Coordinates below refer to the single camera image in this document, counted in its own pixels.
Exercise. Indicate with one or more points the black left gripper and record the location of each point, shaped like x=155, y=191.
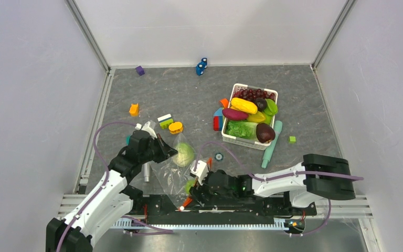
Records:
x=166, y=151

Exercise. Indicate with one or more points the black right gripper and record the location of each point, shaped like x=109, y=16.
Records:
x=196, y=192

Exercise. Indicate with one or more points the clear zip top bag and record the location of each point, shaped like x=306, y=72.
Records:
x=173, y=178

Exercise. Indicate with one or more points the small green fake fruit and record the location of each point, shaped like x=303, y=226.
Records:
x=189, y=184

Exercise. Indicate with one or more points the dark maroon fake fruit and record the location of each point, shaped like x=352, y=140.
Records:
x=264, y=133

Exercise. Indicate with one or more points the purple fake sweet potato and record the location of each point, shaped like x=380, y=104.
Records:
x=234, y=115

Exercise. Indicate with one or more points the yellow fake starfruit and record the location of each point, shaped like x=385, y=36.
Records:
x=255, y=118

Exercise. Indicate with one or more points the fake yellow corn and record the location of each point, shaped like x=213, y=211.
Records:
x=244, y=106

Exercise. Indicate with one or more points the small dark purple fruit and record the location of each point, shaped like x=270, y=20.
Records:
x=261, y=104

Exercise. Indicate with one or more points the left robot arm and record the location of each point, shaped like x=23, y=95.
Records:
x=113, y=197

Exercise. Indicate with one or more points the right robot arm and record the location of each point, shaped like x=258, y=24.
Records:
x=315, y=178

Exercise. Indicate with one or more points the fake green cabbage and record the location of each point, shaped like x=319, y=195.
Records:
x=185, y=155

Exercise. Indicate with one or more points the fake green lettuce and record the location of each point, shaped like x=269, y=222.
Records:
x=241, y=129

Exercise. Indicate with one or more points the fake green apple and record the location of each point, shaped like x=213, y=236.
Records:
x=267, y=119

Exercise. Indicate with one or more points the dark red fake grapes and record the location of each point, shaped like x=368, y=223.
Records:
x=252, y=94

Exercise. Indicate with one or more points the silver metal cylinder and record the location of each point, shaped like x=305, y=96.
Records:
x=146, y=172

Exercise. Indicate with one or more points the yellow toy cylinder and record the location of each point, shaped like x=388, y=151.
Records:
x=176, y=127

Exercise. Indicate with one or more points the white green stacked block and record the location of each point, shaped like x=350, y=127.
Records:
x=165, y=121

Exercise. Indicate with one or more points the green white poker chip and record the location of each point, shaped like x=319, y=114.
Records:
x=219, y=157

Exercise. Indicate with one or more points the teal toy cube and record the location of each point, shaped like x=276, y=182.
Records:
x=128, y=140

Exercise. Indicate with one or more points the orange toy block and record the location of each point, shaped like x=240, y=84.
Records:
x=134, y=110

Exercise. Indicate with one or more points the red blue toy block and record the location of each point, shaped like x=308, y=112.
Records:
x=218, y=120

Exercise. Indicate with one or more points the white plastic basket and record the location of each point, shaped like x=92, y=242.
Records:
x=254, y=144

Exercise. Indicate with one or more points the orange toy cup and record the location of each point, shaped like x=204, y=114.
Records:
x=224, y=103

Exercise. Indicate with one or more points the purple toy cube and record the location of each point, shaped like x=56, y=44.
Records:
x=140, y=70

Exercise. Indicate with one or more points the small green cube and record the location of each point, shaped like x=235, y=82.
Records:
x=292, y=139

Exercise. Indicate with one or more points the blue toy car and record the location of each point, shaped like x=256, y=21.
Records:
x=201, y=66

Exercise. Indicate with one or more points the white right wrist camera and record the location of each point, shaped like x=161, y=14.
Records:
x=199, y=170

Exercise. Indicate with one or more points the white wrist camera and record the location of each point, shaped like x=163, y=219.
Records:
x=199, y=170
x=148, y=127

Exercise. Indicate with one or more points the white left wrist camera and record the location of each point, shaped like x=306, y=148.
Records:
x=148, y=127

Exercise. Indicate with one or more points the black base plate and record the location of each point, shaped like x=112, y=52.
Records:
x=159, y=209

